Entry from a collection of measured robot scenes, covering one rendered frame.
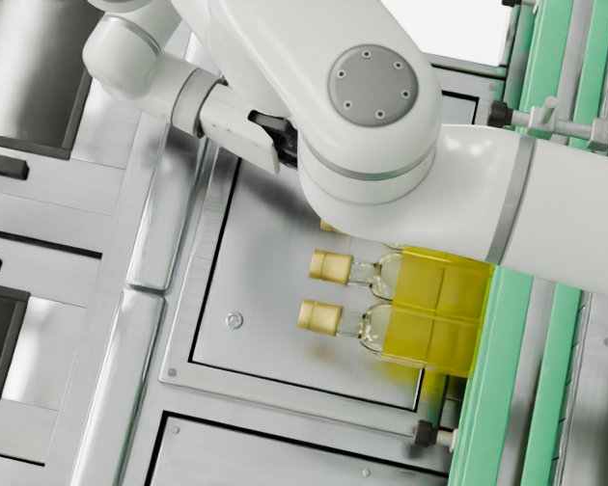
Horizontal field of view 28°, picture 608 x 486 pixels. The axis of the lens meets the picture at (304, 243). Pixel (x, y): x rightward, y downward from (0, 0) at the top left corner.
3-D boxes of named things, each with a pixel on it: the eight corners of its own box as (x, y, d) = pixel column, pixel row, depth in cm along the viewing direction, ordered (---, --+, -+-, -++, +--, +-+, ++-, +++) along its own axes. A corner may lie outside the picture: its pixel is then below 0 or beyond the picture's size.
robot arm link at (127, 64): (112, -17, 132) (67, 51, 130) (196, 23, 131) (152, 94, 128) (128, 48, 147) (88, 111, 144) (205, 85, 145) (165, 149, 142)
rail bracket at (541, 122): (590, 157, 133) (478, 135, 134) (625, 101, 117) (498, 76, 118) (585, 182, 133) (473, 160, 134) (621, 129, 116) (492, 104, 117)
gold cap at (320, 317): (339, 323, 136) (301, 315, 137) (344, 299, 134) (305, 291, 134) (334, 343, 133) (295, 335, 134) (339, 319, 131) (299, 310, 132)
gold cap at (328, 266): (353, 258, 137) (316, 251, 137) (353, 253, 133) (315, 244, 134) (346, 288, 136) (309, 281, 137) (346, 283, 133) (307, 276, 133)
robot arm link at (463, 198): (518, 174, 93) (318, 120, 94) (551, 94, 80) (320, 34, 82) (488, 288, 90) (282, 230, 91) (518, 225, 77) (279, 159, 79)
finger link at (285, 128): (234, 121, 138) (272, 147, 140) (262, 117, 131) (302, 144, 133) (239, 112, 138) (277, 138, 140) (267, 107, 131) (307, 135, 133)
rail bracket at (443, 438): (528, 445, 141) (415, 419, 142) (538, 439, 134) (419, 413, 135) (522, 479, 140) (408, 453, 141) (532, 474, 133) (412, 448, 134)
